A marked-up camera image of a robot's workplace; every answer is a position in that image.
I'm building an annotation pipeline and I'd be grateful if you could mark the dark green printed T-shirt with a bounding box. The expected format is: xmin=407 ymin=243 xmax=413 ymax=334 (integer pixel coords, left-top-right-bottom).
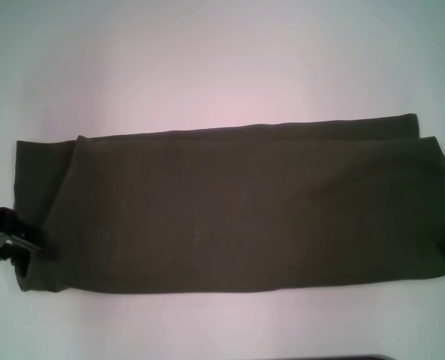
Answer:
xmin=13 ymin=112 xmax=445 ymax=296

